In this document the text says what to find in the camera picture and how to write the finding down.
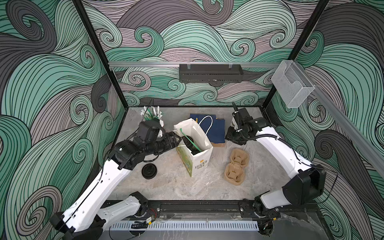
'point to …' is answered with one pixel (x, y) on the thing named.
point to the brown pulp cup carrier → (234, 172)
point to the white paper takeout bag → (199, 162)
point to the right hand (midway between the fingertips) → (228, 138)
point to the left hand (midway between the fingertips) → (178, 139)
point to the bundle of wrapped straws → (150, 113)
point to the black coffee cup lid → (149, 171)
